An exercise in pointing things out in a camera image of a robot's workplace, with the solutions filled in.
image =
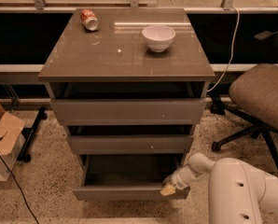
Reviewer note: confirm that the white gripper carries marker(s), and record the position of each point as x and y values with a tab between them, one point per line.
178	180

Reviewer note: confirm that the grey bottom drawer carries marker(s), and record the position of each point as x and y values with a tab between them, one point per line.
128	177

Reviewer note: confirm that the grey drawer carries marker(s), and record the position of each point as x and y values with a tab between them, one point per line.
130	144
71	112
128	177

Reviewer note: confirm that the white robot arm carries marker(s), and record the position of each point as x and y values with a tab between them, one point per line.
238	193

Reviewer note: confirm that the grey top drawer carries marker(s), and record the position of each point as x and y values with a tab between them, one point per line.
71	112

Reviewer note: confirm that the grey middle drawer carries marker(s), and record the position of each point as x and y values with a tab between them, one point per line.
130	144

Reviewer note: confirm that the grey drawer cabinet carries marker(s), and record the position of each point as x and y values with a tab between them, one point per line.
114	63

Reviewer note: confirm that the brown office chair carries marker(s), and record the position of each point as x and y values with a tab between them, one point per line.
255	92

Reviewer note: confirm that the black stand leg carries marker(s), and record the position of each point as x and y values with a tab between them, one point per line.
29	134

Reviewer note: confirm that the white ceramic bowl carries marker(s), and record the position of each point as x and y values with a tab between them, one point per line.
158	37

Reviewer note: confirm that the cardboard box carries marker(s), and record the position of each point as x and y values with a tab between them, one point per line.
11	141

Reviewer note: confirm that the red soda can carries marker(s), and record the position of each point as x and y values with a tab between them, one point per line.
89	20

